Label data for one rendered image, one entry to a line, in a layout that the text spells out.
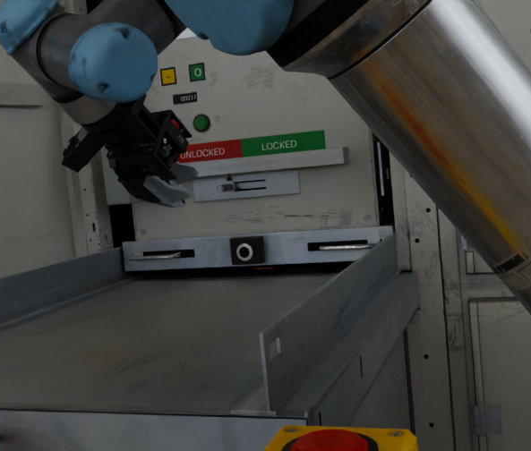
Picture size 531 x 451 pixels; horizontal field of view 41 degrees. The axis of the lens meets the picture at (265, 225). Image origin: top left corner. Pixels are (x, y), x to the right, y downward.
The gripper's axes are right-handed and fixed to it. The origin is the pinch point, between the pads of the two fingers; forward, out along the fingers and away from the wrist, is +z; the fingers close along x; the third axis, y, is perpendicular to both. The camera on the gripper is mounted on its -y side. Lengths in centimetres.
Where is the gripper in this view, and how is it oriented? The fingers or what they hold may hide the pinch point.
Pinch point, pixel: (174, 199)
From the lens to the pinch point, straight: 101.9
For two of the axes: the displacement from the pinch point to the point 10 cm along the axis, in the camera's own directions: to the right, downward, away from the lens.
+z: 4.3, 5.4, 7.2
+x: 2.3, -8.4, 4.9
